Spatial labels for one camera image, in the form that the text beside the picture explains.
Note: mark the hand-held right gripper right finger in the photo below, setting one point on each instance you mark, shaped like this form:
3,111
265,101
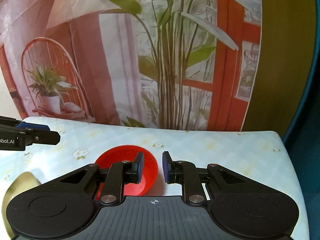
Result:
165,168

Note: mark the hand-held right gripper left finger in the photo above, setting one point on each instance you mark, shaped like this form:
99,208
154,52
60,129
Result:
140,167

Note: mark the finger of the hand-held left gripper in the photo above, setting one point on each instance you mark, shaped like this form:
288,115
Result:
35,126
45,137

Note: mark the red bowl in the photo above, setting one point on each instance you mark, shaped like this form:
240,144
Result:
117,156

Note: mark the yellow plate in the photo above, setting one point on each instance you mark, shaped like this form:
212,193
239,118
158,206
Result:
22,183

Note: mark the white marble board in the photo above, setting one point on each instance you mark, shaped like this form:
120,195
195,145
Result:
7,105

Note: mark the floral checked tablecloth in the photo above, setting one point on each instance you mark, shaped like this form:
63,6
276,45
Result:
200,145

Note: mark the printed backdrop cloth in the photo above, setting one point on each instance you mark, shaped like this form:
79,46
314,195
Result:
120,55

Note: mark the teal curtain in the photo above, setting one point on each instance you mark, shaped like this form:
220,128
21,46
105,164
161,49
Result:
310,120

